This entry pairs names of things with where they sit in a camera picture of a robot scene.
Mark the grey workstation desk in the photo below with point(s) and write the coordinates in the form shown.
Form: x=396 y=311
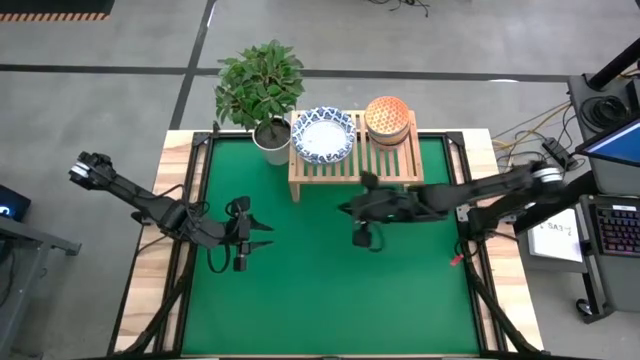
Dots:
x=615 y=285

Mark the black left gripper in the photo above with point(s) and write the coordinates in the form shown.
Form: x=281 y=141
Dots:
x=237 y=230

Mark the red tag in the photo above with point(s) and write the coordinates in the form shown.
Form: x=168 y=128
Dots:
x=456 y=260

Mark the blue patterned paper plate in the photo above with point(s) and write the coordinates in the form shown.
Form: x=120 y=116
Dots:
x=324 y=137

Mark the blue screen computer monitor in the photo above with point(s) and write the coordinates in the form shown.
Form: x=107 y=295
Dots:
x=615 y=145

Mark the wooden slatted shelf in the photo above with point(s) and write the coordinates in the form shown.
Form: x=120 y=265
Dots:
x=385 y=170

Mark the black backlit keyboard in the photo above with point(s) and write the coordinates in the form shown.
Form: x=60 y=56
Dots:
x=620 y=230

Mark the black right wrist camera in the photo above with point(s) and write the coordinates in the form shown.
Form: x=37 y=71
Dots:
x=361 y=236

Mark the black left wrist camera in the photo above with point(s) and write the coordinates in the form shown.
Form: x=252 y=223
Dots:
x=240 y=262

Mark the black metal table frame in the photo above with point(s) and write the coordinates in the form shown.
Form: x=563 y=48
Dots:
x=202 y=142

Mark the white paper sheet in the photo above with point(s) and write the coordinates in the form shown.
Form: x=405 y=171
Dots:
x=555 y=242

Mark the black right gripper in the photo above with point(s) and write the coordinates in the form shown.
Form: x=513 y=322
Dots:
x=390 y=206

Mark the green leafy plant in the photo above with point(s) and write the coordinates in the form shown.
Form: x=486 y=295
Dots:
x=260 y=85

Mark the blue wave bowl orange outside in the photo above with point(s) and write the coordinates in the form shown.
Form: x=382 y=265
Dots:
x=390 y=136

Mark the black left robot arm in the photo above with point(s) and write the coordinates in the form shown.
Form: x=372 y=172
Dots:
x=150 y=205

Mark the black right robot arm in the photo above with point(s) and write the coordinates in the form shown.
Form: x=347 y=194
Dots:
x=500 y=192

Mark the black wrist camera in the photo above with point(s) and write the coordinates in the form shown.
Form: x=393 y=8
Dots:
x=240 y=262
x=361 y=236

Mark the white cylindrical plant pot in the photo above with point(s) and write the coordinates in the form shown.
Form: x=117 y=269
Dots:
x=272 y=147

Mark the black power strip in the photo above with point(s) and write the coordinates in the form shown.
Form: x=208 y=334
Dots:
x=559 y=152

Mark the grey metal cart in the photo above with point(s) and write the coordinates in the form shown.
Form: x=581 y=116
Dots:
x=30 y=250

